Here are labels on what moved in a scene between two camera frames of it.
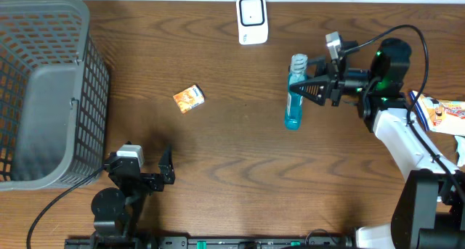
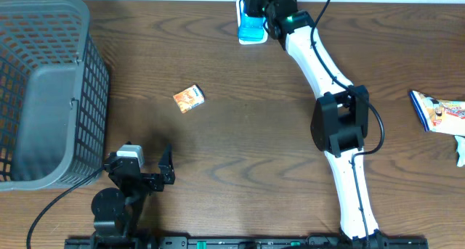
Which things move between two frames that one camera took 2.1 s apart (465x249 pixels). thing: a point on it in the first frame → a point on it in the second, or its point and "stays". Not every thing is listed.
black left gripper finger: x=166 y=165 stays
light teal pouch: x=461 y=150 stays
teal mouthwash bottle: x=298 y=72 → x=251 y=30
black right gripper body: x=358 y=80 → x=256 y=5
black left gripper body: x=150 y=182 stays
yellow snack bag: x=441 y=116 stays
